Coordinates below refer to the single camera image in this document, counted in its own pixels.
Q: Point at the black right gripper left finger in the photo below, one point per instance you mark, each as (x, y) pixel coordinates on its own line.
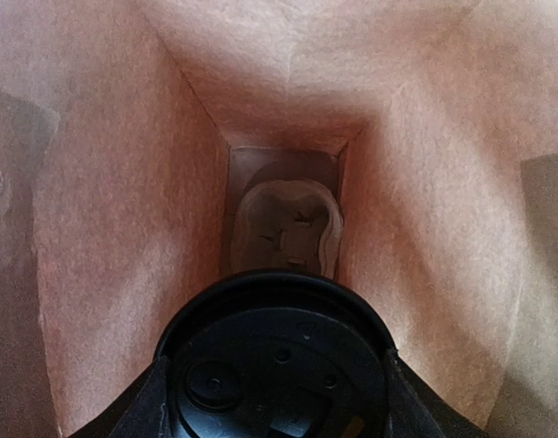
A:
(140, 411)

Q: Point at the brown paper bag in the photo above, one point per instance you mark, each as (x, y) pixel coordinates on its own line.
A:
(121, 123)

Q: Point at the black plastic cup lid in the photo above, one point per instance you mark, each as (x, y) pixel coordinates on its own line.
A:
(274, 353)

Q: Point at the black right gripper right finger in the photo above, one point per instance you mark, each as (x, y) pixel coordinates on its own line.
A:
(415, 410)

